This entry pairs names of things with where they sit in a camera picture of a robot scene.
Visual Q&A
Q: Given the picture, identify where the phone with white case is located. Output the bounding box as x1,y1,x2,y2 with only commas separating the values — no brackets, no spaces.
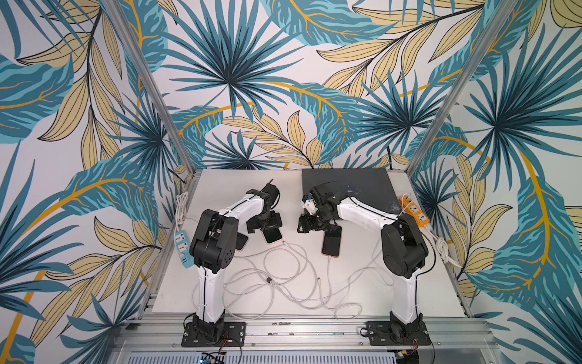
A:
262,227,283,244

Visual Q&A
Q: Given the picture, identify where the phone with pink case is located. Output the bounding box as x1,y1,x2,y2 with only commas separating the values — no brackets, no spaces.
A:
321,225,342,257

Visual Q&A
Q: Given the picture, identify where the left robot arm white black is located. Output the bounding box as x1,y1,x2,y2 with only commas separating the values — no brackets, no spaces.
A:
189,183,283,341

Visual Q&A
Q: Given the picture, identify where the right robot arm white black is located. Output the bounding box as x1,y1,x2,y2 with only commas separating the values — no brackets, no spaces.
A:
297,181,429,343

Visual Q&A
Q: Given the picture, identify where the phone with light blue case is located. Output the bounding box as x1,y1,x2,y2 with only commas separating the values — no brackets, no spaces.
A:
235,233,249,250

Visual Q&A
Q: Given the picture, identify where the teal power strip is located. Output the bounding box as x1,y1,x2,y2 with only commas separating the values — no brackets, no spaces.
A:
174,231,194,268

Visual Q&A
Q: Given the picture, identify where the orange power strip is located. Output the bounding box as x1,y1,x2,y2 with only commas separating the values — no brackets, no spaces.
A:
399,194,430,228

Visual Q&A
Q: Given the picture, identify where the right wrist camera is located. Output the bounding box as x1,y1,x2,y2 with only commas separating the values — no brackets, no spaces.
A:
302,194,318,215

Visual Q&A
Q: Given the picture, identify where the white charging cable tangle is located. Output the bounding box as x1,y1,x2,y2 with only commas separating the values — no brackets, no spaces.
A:
192,245,365,322

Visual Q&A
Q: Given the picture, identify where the grey network switch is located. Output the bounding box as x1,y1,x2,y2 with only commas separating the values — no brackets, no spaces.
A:
302,168,402,215

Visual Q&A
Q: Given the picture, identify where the coiled white power cord left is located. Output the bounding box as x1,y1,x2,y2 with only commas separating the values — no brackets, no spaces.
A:
174,190,190,231

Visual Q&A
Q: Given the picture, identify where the coiled white power cord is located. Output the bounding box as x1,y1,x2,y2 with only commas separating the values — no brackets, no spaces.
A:
174,190,190,231
426,224,462,269

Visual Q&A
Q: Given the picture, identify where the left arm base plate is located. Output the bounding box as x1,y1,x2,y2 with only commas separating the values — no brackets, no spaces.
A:
180,322,246,348

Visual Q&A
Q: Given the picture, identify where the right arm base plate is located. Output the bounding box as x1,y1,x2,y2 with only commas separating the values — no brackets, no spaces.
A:
359,317,432,347

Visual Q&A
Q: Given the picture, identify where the coiled white power cord right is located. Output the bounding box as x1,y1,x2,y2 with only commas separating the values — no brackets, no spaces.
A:
426,224,462,269

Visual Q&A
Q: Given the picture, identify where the aluminium front rail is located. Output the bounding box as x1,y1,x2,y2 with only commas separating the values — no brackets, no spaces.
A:
112,315,500,353

